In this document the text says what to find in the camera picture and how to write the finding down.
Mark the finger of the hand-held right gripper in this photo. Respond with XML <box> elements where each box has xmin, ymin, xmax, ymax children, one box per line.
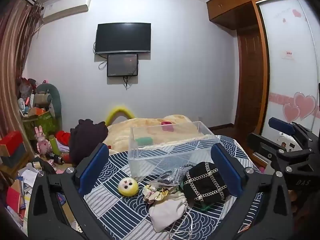
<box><xmin>246</xmin><ymin>133</ymin><xmax>300</xmax><ymax>178</ymax></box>
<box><xmin>268</xmin><ymin>117</ymin><xmax>318</xmax><ymax>153</ymax></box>

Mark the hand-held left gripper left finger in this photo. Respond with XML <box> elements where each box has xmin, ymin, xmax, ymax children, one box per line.
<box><xmin>27</xmin><ymin>142</ymin><xmax>110</xmax><ymax>240</ymax></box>

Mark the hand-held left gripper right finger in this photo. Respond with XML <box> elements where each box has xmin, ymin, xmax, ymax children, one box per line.
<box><xmin>210</xmin><ymin>143</ymin><xmax>294</xmax><ymax>240</ymax></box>

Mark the black quilted chain bag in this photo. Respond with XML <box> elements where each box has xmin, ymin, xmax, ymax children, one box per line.
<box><xmin>180</xmin><ymin>162</ymin><xmax>230</xmax><ymax>202</ymax></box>

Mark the yellow plush ball with face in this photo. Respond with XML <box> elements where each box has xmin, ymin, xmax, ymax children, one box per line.
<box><xmin>118</xmin><ymin>177</ymin><xmax>139</xmax><ymax>197</ymax></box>

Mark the clear plastic box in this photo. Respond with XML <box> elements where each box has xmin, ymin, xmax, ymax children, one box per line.
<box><xmin>127</xmin><ymin>121</ymin><xmax>220</xmax><ymax>182</ymax></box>

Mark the floral fabric scrunchie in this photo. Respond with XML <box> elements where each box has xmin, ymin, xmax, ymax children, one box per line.
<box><xmin>142</xmin><ymin>184</ymin><xmax>179</xmax><ymax>202</ymax></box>

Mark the white drawstring pouch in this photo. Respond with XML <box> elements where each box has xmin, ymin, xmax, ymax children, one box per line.
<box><xmin>149</xmin><ymin>192</ymin><xmax>194</xmax><ymax>239</ymax></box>

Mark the white appliance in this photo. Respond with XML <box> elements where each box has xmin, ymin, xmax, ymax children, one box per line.
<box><xmin>275</xmin><ymin>132</ymin><xmax>304</xmax><ymax>153</ymax></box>

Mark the dark maroon plush cloth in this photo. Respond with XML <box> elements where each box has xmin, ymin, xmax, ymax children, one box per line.
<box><xmin>69</xmin><ymin>119</ymin><xmax>109</xmax><ymax>165</ymax></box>

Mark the dark glass bottle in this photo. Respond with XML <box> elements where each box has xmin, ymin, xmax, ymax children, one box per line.
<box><xmin>46</xmin><ymin>152</ymin><xmax>65</xmax><ymax>165</ymax></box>

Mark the red cloth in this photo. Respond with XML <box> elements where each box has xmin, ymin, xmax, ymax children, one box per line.
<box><xmin>55</xmin><ymin>131</ymin><xmax>72</xmax><ymax>145</ymax></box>

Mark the white sliding door with hearts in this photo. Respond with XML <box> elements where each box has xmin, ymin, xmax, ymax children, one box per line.
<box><xmin>257</xmin><ymin>0</ymin><xmax>320</xmax><ymax>140</ymax></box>

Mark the navy wave patterned blanket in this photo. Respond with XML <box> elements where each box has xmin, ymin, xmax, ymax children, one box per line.
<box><xmin>82</xmin><ymin>135</ymin><xmax>265</xmax><ymax>240</ymax></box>

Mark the beige fleece blanket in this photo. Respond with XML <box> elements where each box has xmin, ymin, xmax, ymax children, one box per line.
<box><xmin>104</xmin><ymin>115</ymin><xmax>218</xmax><ymax>155</ymax></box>

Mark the green cylinder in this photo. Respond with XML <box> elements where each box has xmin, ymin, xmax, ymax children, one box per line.
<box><xmin>49</xmin><ymin>135</ymin><xmax>61</xmax><ymax>157</ymax></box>

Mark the brown wooden door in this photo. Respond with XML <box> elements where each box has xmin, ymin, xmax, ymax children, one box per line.
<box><xmin>235</xmin><ymin>30</ymin><xmax>263</xmax><ymax>128</ymax></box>

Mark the clear plastic bag with trinkets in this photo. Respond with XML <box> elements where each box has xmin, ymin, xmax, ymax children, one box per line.
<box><xmin>146</xmin><ymin>167</ymin><xmax>187</xmax><ymax>188</ymax></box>

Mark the yellow foam arc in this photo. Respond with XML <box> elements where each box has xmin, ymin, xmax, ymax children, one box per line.
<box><xmin>105</xmin><ymin>106</ymin><xmax>135</xmax><ymax>127</ymax></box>

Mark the pink bunny plush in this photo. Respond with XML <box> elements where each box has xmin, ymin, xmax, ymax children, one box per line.
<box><xmin>34</xmin><ymin>126</ymin><xmax>50</xmax><ymax>153</ymax></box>

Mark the green cardboard box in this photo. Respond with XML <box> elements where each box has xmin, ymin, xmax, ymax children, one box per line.
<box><xmin>35</xmin><ymin>112</ymin><xmax>59</xmax><ymax>135</ymax></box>

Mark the pile of papers and books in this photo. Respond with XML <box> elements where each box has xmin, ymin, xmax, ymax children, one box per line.
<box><xmin>4</xmin><ymin>164</ymin><xmax>42</xmax><ymax>230</ymax></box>

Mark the grey box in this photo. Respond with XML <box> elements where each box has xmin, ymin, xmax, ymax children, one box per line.
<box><xmin>0</xmin><ymin>145</ymin><xmax>27</xmax><ymax>168</ymax></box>

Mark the red box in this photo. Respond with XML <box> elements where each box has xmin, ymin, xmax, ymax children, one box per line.
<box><xmin>0</xmin><ymin>131</ymin><xmax>24</xmax><ymax>153</ymax></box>

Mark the brown striped curtain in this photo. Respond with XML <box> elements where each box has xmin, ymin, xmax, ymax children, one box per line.
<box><xmin>0</xmin><ymin>0</ymin><xmax>43</xmax><ymax>140</ymax></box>

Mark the wooden overhead cabinet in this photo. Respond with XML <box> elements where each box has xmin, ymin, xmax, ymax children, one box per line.
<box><xmin>206</xmin><ymin>0</ymin><xmax>303</xmax><ymax>30</ymax></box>

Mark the white air conditioner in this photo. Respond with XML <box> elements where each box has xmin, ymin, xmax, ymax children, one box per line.
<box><xmin>41</xmin><ymin>0</ymin><xmax>91</xmax><ymax>25</ymax></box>

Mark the black monitor cable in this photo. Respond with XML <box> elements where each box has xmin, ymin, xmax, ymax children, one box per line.
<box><xmin>122</xmin><ymin>75</ymin><xmax>133</xmax><ymax>90</ymax></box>

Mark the small black wall monitor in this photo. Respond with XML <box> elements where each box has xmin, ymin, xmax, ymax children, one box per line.
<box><xmin>107</xmin><ymin>53</ymin><xmax>139</xmax><ymax>77</ymax></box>

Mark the black wall television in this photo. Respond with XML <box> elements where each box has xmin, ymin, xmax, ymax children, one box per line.
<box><xmin>94</xmin><ymin>23</ymin><xmax>152</xmax><ymax>55</ymax></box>

